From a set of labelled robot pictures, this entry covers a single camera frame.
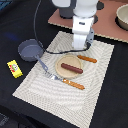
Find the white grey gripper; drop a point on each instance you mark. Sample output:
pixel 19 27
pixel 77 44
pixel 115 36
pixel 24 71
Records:
pixel 82 32

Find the brown toy sausage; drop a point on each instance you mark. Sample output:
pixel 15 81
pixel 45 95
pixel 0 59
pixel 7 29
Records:
pixel 71 68

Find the grey toy frying pan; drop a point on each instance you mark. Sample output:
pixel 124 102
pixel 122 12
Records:
pixel 30 50

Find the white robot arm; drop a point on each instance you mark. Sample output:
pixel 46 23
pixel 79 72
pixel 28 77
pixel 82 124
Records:
pixel 82 12

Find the grey toy pot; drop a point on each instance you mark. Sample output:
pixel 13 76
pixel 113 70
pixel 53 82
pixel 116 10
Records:
pixel 66 13

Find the beige bowl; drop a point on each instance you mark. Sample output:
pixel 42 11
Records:
pixel 122 16

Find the round wooden plate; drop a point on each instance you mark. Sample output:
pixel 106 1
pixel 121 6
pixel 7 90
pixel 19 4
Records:
pixel 70 60

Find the white woven placemat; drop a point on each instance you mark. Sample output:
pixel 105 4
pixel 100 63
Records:
pixel 64 101

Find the yellow toy box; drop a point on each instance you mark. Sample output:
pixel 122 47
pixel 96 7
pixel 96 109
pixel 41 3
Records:
pixel 14 68

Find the orange handled knife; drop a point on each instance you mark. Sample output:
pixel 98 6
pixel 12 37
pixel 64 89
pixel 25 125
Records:
pixel 87 58

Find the orange handled fork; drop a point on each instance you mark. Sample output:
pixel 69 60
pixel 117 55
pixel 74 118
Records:
pixel 73 84

